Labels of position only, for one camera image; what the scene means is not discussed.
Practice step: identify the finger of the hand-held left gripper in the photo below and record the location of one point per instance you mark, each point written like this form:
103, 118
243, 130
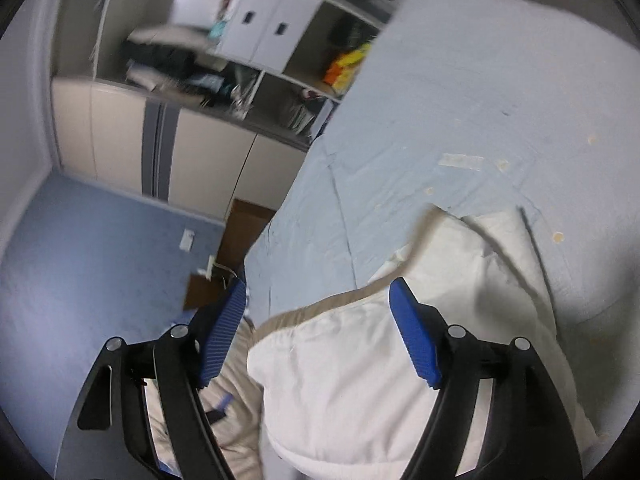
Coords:
217, 416

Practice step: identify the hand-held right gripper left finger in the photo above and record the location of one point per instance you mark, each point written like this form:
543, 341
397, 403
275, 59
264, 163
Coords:
225, 330

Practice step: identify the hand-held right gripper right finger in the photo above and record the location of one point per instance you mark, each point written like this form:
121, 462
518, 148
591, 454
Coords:
412, 335

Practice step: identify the white puffer jacket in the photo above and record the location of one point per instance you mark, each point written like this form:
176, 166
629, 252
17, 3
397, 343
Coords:
350, 370

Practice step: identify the pile of dark clothes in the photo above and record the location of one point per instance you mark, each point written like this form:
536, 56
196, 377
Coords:
170, 65

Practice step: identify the white plug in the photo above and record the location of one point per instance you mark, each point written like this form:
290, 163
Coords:
207, 267

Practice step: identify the white tape strip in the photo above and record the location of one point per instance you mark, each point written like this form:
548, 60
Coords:
461, 161

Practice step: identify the beige wardrobe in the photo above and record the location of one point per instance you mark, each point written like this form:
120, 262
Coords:
115, 130

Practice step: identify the bed with grey-blue sheet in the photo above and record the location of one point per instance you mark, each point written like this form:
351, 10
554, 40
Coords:
450, 85

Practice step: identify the orange and yellow toy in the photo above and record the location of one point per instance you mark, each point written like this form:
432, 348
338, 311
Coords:
345, 65

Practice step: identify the white drawer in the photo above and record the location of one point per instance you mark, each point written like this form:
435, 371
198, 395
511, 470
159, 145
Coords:
287, 35
245, 20

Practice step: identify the white shelf unit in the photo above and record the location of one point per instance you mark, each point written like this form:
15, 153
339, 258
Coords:
327, 25

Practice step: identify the white wall socket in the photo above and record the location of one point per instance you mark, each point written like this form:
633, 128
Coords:
187, 240

